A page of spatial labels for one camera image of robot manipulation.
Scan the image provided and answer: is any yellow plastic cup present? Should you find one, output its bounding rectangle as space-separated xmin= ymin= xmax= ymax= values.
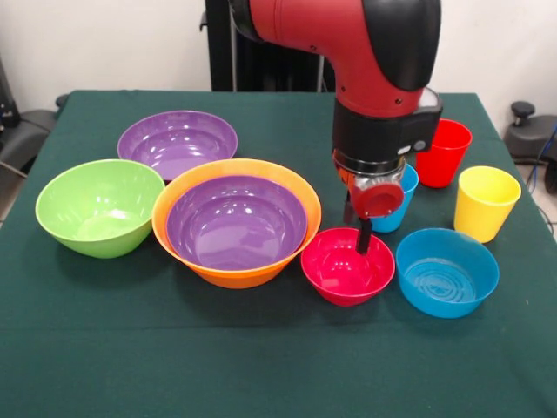
xmin=453 ymin=165 xmax=522 ymax=244

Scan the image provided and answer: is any dark green tablecloth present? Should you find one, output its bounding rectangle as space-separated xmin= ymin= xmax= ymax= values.
xmin=0 ymin=89 xmax=557 ymax=418

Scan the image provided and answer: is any blue plastic cup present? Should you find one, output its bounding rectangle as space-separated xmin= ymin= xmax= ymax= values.
xmin=369 ymin=163 xmax=419 ymax=233

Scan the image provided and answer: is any pink plastic bowl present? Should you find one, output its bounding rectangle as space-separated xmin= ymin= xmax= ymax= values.
xmin=300 ymin=226 xmax=396 ymax=307

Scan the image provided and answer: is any green plastic bowl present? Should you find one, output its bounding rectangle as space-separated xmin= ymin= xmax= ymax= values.
xmin=35 ymin=158 xmax=166 ymax=260

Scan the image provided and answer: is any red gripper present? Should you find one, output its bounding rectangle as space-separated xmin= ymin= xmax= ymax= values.
xmin=336 ymin=167 xmax=406 ymax=255

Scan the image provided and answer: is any black padded chair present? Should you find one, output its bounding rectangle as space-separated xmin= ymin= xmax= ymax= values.
xmin=0 ymin=107 xmax=57 ymax=175

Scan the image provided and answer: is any purple plastic bowl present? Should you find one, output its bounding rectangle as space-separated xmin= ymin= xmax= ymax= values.
xmin=165 ymin=174 xmax=308 ymax=271
xmin=117 ymin=110 xmax=239 ymax=182

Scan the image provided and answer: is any blue plastic bowl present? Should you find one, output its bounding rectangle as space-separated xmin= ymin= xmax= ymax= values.
xmin=395 ymin=227 xmax=500 ymax=320

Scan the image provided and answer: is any red plastic cup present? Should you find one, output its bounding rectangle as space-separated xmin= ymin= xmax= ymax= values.
xmin=415 ymin=118 xmax=473 ymax=189

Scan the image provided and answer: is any large orange plastic bowl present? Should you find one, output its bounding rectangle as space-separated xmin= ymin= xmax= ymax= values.
xmin=151 ymin=158 xmax=323 ymax=290

